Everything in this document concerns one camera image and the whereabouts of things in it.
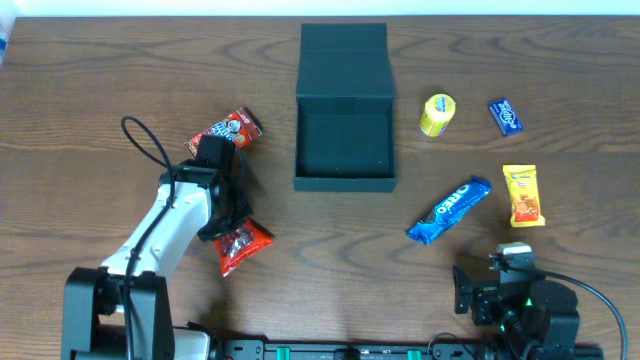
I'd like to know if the Hello Panda biscuit box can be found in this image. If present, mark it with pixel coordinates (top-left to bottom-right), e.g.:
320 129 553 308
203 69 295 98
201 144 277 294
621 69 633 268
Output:
184 107 263 157

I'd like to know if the blue Oreo cookie pack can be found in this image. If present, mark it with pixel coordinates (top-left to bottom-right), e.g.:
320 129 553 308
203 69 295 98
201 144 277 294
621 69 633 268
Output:
406 176 492 245

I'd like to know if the red candy bag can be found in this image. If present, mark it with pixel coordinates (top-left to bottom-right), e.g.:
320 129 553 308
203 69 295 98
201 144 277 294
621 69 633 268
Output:
214 218 273 277

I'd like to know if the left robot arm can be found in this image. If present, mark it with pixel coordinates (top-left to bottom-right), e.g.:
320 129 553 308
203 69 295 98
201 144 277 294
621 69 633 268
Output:
61 149 249 359

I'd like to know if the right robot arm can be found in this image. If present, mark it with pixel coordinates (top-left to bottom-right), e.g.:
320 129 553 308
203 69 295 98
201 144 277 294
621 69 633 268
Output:
452 253 580 359

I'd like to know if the yellow Julie's biscuit packet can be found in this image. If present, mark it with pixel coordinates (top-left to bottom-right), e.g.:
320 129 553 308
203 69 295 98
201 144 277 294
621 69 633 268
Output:
502 165 546 228

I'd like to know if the dark green open box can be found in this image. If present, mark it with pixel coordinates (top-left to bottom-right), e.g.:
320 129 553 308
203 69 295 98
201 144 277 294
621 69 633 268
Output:
293 23 397 193

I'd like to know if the blue Eclipse mint tin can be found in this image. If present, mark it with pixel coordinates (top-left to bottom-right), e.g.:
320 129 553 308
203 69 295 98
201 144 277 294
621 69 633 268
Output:
488 98 524 137

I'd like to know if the yellow gum canister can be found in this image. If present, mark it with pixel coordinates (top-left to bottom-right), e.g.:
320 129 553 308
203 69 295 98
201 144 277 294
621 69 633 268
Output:
419 93 456 137

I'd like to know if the right black cable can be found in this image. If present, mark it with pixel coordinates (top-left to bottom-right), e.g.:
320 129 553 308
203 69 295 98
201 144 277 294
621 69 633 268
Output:
507 264 629 360

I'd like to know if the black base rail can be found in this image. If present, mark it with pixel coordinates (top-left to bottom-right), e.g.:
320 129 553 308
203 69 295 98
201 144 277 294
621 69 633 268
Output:
216 340 521 360

